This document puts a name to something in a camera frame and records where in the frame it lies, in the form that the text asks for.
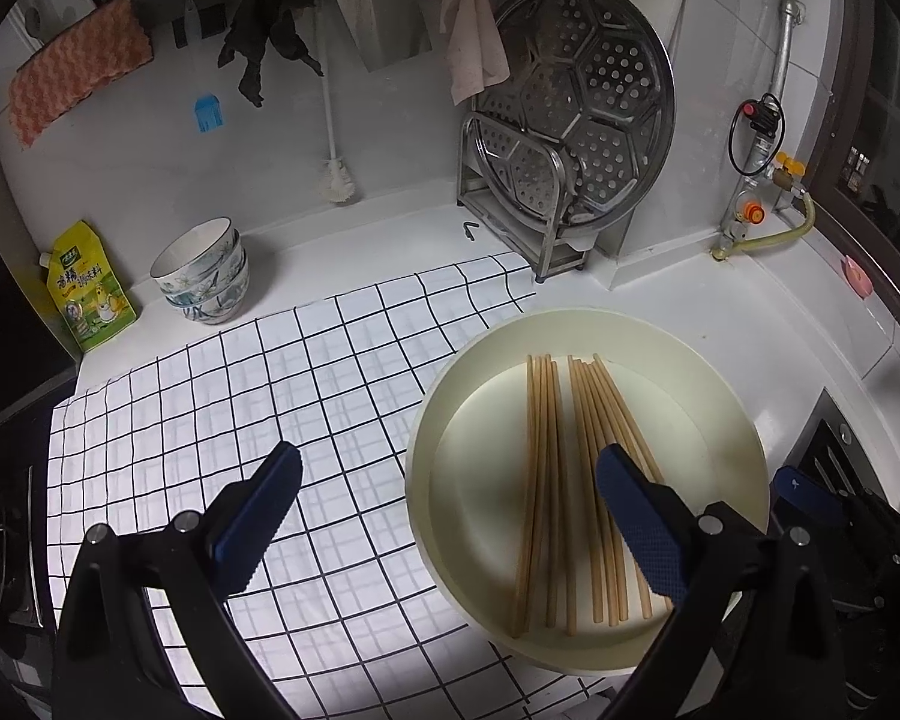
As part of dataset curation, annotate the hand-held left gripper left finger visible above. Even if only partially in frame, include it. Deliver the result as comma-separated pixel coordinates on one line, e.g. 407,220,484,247
51,441,305,720

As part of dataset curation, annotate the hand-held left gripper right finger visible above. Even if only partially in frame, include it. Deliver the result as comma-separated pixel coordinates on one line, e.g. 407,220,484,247
595,444,863,720

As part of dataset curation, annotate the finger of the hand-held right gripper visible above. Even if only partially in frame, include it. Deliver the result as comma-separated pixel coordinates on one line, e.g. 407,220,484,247
771,466,848,539

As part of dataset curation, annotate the pile of wooden chopsticks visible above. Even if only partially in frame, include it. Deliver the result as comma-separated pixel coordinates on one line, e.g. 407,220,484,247
511,352,676,638

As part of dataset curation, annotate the cream round plate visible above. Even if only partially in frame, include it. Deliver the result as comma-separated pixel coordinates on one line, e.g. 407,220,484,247
405,307,772,674

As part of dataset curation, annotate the white checkered cloth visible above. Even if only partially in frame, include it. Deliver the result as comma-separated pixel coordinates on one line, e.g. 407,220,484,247
45,251,616,717

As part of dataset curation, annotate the blue patterned white bowl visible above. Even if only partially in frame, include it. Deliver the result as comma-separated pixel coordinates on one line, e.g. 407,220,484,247
166,274,250,325
157,247,248,310
150,217,239,287

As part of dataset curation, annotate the small pink object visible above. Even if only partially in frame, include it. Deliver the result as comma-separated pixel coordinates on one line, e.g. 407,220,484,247
840,255,875,299

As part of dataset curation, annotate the black gas stove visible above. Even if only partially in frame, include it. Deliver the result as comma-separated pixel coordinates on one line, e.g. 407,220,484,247
0,420,53,631

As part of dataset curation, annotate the gas valve with red knob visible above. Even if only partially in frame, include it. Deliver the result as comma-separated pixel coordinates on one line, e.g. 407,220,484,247
718,94,807,260

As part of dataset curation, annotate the yellow seasoning pouch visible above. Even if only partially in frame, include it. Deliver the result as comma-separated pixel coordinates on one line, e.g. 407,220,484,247
39,220,140,353

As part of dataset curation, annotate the steel dish rack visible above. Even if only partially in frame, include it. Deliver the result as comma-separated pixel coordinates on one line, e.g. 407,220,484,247
456,109,635,282

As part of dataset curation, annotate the grey metal gas pipe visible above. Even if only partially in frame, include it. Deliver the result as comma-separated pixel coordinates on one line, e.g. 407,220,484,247
765,0,805,102

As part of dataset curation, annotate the perforated steel steamer tray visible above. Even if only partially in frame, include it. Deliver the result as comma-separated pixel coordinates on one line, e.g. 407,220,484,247
469,0,676,230

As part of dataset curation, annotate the black hanging cloth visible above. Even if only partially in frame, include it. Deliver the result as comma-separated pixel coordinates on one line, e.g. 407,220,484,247
219,0,325,110

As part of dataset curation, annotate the orange wavy dish cloth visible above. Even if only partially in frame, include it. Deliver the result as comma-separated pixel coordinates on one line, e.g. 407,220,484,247
7,0,155,149

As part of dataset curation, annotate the pink hanging towel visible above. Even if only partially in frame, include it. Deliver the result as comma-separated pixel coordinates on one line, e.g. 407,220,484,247
440,0,511,106

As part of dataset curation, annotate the hanging steel cleaver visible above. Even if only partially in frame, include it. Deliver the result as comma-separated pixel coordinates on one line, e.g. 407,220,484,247
330,0,434,74

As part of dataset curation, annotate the yellow gas hose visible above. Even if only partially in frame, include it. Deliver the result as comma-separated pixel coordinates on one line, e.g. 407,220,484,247
711,191,817,262

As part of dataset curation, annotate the dark window frame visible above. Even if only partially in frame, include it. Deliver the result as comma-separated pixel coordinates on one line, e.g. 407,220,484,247
802,0,900,361

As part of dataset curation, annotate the white long-handled brush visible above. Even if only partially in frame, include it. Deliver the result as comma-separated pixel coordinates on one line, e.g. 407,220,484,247
313,0,361,205

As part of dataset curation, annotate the black cable loop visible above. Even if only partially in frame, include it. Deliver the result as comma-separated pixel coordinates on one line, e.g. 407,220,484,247
727,94,786,179

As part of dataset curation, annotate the blue plastic wall hook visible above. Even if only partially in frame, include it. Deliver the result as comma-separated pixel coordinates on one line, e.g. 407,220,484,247
193,92,224,134

